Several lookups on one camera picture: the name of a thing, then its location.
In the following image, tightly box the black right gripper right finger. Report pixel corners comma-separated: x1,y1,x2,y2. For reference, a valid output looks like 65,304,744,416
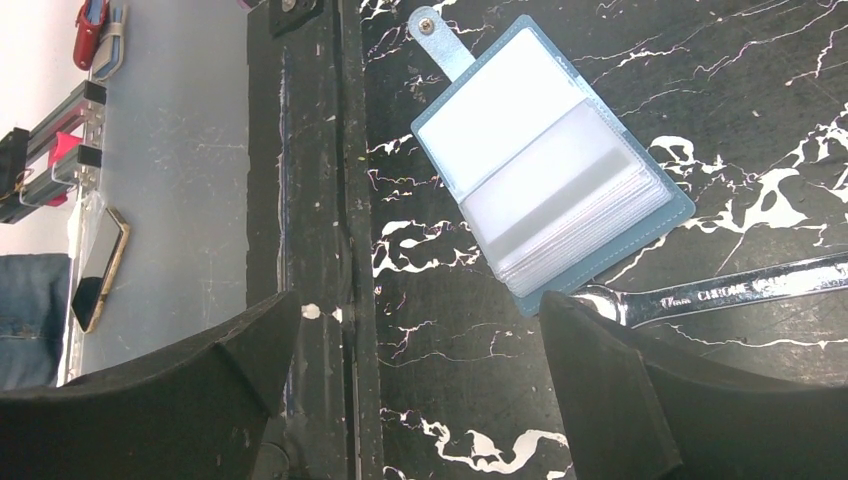
539,292,847,479

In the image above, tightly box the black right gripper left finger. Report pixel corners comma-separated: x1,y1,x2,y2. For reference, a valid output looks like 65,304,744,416
1,292,301,479

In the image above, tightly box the blue card holder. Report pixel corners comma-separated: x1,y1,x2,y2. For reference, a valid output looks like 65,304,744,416
408,6,695,316

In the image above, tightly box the silver wrench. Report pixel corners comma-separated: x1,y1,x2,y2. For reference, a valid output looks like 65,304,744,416
572,253,847,328

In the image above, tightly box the smartphone with gold case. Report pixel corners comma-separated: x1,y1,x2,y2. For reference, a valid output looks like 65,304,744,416
71,207,131,333

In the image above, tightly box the red pouch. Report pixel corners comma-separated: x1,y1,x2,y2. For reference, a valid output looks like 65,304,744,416
72,0,110,71

